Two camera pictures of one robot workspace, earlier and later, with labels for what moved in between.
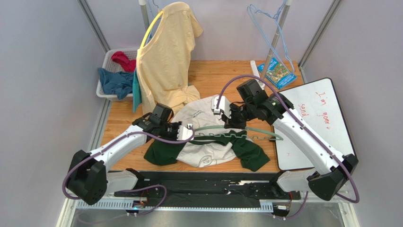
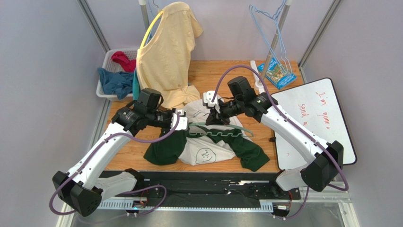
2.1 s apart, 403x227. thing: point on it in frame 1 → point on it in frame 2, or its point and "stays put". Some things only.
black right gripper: (232, 117) → (215, 112)
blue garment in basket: (119, 83) stays put
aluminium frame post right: (333, 7) stays put
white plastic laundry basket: (109, 64) stays put
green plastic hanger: (258, 130) → (228, 133)
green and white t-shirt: (213, 143) stays put
